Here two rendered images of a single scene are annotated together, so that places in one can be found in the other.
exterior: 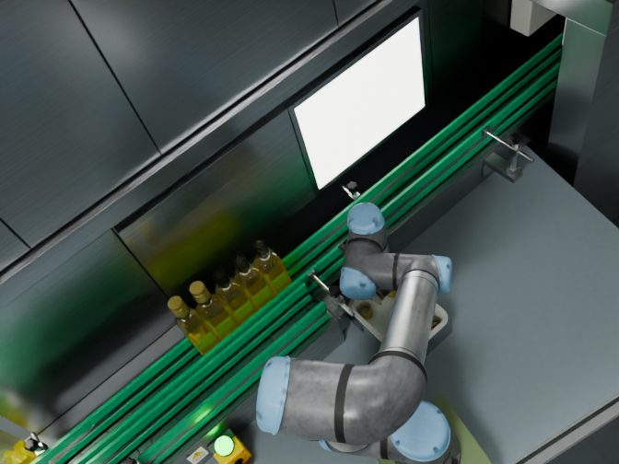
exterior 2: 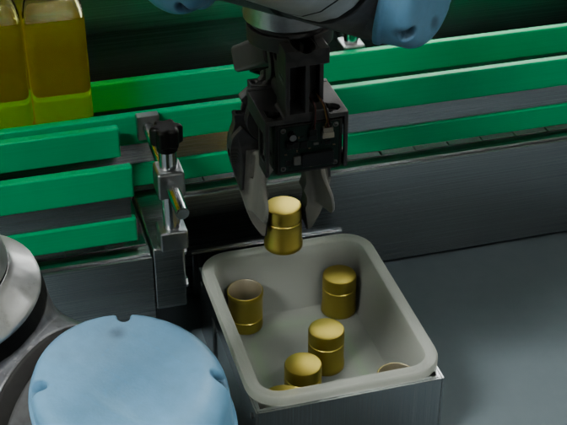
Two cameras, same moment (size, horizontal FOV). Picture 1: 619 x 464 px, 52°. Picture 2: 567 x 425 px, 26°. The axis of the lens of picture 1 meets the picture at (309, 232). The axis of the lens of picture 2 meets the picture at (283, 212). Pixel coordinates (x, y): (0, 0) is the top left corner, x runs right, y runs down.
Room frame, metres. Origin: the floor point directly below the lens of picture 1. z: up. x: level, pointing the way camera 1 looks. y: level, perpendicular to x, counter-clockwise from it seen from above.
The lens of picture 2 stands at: (-0.14, -0.23, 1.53)
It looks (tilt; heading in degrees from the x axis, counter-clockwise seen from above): 33 degrees down; 7
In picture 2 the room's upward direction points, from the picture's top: straight up
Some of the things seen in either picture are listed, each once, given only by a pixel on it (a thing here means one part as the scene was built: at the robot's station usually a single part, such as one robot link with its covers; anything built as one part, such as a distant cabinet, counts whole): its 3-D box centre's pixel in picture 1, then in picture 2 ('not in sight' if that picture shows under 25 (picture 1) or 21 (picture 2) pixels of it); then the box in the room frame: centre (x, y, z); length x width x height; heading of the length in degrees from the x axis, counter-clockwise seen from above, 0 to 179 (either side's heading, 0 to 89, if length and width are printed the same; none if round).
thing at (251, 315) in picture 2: (365, 310); (245, 307); (0.81, -0.07, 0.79); 0.04 x 0.04 x 0.04
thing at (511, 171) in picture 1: (507, 158); not in sight; (1.05, -0.59, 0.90); 0.17 x 0.05 x 0.23; 23
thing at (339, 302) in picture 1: (332, 295); (164, 173); (0.80, 0.00, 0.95); 0.17 x 0.03 x 0.12; 23
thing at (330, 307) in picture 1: (333, 309); (164, 250); (0.82, 0.01, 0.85); 0.09 x 0.04 x 0.07; 23
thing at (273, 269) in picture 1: (274, 277); (59, 85); (0.89, 0.12, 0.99); 0.06 x 0.06 x 0.21; 23
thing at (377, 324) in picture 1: (398, 318); (313, 344); (0.76, -0.14, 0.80); 0.22 x 0.17 x 0.09; 23
